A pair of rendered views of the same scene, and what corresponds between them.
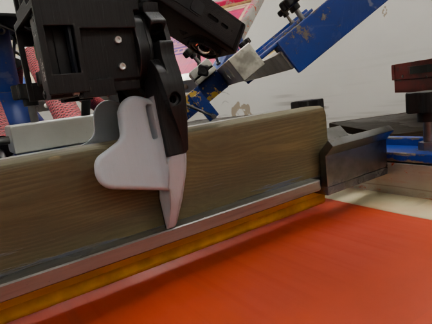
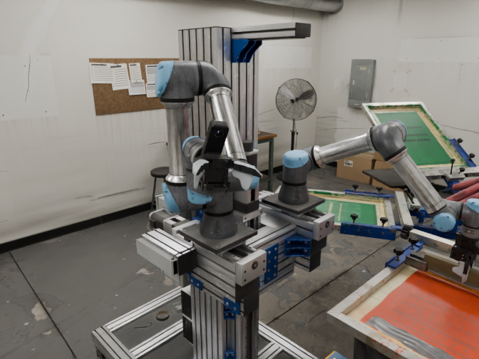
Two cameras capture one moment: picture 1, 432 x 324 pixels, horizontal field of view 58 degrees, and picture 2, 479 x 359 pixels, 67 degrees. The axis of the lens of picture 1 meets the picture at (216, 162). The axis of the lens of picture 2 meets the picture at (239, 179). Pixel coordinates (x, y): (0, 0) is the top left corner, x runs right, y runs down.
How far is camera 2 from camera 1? 1.67 m
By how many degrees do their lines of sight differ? 78
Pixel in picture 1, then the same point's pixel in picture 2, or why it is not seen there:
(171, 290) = (457, 290)
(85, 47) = (457, 253)
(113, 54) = (461, 256)
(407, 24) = not seen: outside the picture
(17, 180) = (443, 263)
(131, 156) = (458, 270)
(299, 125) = not seen: outside the picture
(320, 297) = (467, 305)
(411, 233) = not seen: outside the picture
